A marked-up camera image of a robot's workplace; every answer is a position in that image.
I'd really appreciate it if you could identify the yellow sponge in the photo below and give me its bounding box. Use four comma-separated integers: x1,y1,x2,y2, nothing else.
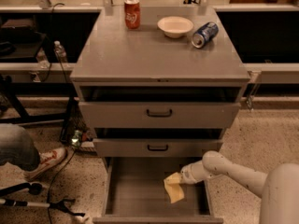
164,182,184,203

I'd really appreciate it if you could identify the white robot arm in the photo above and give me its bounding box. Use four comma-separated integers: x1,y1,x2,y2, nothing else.
164,151,299,224

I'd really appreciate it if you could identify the grey open bottom drawer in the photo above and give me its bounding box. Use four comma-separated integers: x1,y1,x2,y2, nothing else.
93,157,223,224

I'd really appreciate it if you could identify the grey middle drawer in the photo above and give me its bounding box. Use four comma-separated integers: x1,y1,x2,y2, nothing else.
93,139,222,157

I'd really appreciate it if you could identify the grey drawer cabinet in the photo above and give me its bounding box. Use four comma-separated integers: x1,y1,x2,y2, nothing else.
69,5,252,224

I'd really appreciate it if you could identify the grey top drawer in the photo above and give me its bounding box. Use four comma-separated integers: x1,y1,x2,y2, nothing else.
79,102,240,129

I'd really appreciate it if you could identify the white red sneaker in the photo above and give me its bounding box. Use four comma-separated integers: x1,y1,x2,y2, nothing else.
23,147,67,182

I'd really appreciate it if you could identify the blue soda can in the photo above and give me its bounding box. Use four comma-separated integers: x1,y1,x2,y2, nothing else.
192,21,219,49

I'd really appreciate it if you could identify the black white tripod stand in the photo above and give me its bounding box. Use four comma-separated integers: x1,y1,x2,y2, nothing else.
0,182,85,217

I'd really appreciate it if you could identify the white bowl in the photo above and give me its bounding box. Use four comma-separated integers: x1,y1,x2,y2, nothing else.
157,16,193,38

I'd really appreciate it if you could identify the blue jeans leg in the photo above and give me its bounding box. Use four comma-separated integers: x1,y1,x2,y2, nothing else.
0,123,40,171

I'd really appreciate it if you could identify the clear water bottle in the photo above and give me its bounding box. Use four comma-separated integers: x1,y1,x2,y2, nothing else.
54,41,68,63

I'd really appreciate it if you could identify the red soda can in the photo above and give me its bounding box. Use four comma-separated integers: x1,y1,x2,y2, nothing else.
124,0,140,29

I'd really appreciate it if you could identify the black side table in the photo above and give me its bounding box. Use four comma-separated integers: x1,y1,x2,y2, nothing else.
0,17,78,143

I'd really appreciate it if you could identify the black floor cable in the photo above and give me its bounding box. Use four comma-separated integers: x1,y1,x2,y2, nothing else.
46,147,78,224

